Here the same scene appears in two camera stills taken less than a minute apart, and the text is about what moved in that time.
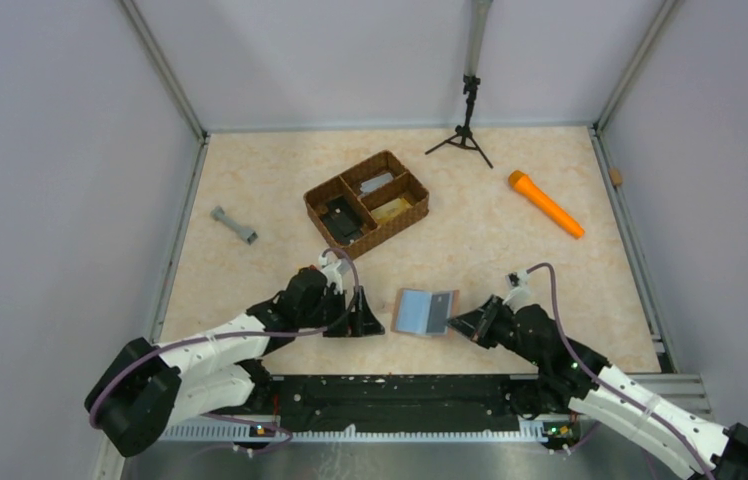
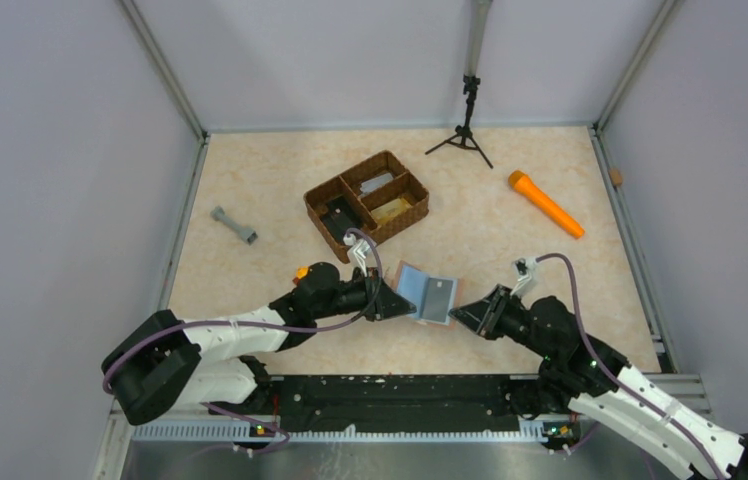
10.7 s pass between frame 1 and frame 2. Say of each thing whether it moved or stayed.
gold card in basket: stayed
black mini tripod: stayed
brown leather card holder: moved
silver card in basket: stayed
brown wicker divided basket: stayed
